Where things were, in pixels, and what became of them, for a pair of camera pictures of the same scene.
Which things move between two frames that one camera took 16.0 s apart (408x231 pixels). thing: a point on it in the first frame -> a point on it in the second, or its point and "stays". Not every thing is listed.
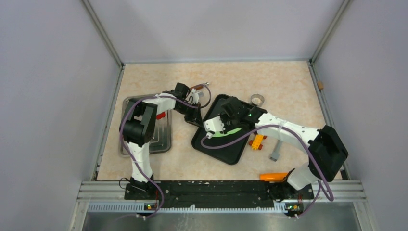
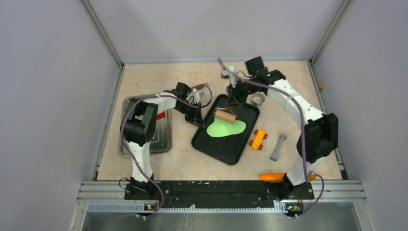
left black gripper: [195, 117] stays
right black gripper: [223, 117] -> [232, 101]
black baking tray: [230, 148] stays
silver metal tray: [161, 142] stays
